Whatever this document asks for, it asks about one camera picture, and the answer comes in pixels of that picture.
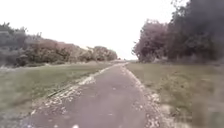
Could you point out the grass verge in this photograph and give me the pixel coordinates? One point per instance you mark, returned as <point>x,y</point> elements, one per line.
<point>180,80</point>

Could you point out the row of bushy trees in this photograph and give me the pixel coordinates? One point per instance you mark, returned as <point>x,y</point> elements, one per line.
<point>50,51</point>

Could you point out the grass field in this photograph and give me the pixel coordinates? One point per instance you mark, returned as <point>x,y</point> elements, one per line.
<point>30,83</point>

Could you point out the dark wood of trees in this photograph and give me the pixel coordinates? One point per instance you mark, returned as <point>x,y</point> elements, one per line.
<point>193,36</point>

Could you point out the grey asphalt path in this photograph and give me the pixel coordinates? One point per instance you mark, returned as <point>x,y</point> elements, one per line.
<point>110,100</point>

